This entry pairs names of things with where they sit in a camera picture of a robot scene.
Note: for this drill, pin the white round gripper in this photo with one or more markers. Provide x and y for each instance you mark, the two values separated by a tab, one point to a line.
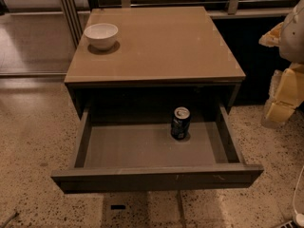
293	37

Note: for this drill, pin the dark pepsi can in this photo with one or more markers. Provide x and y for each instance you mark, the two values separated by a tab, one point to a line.
180	123

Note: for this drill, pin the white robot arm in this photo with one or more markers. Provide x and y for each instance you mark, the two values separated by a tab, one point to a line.
291	46

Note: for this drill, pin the brown cabinet with glass top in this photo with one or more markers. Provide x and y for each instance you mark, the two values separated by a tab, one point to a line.
169	46

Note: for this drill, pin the open grey top drawer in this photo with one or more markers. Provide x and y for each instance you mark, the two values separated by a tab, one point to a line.
113	154

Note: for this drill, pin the white ceramic bowl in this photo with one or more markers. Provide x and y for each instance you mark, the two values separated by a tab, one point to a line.
101	36

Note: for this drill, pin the metal rod on floor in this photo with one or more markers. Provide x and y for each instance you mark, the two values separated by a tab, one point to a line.
9	219

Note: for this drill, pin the grey metal post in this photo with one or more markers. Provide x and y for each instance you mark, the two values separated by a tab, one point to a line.
73	21

